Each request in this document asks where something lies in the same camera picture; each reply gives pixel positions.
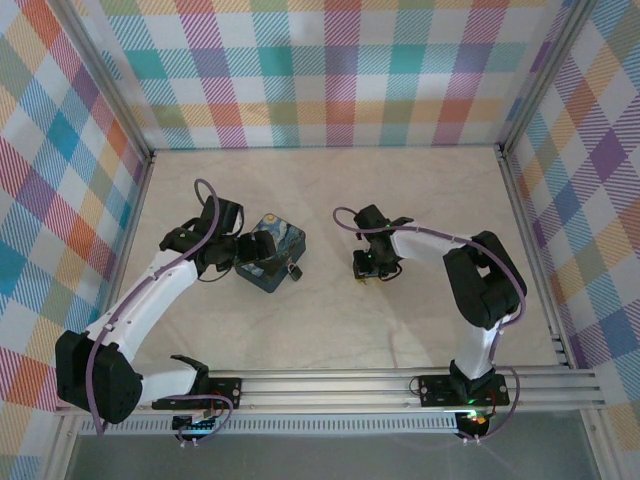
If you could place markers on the starry night print tin box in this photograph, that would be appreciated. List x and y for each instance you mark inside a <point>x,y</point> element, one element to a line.
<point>285,235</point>

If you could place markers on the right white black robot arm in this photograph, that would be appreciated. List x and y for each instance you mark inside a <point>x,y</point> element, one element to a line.
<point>480,350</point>

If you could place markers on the left controller circuit board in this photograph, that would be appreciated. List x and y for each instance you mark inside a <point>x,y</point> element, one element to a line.
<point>192,425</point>

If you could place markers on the controller circuit board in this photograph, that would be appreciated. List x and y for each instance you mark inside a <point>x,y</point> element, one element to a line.
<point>477,422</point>
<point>192,425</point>

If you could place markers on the right controller circuit board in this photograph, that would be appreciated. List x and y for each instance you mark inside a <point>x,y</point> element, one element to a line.
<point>477,422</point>

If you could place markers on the aluminium side rail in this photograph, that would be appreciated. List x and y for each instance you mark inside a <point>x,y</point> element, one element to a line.
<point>530,240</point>
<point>132,210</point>

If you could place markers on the long aluminium base rail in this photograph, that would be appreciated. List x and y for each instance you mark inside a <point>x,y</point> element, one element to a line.
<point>325,387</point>

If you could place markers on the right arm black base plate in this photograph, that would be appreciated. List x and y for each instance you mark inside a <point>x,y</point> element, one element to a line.
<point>432,392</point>

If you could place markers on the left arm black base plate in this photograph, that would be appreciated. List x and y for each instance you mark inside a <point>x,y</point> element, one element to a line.
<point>227,390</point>

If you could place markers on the aluminium frame post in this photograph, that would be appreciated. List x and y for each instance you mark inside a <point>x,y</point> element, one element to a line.
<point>545,80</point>
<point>107,85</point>

